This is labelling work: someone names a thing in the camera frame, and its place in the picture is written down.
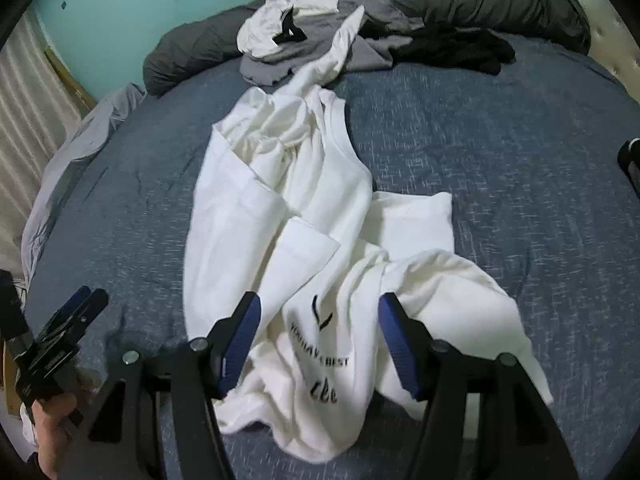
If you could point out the light grey sheet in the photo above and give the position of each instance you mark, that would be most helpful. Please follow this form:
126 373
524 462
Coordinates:
75 160

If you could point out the white garment with black trim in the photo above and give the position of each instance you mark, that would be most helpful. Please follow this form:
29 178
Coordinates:
260 30

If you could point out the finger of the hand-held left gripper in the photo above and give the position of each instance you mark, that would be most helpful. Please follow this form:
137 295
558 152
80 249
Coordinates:
95 305
75 300

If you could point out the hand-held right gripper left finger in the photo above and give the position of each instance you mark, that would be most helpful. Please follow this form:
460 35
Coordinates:
239 347

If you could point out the white long-sleeve shirt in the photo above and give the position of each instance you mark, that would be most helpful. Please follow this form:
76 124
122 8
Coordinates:
310 200

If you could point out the bed with blue sheet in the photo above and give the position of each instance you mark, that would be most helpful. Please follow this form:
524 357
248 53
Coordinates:
500 185

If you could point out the person's left hand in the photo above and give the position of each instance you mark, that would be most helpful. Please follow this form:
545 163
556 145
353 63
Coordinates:
45 430

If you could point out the grey garment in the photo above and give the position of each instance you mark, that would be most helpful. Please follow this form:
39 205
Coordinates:
312 35

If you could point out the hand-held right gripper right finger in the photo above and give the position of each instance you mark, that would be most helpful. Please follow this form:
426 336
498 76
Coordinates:
397 347

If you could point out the cream tufted headboard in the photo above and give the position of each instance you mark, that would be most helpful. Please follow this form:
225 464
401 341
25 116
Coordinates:
620 45

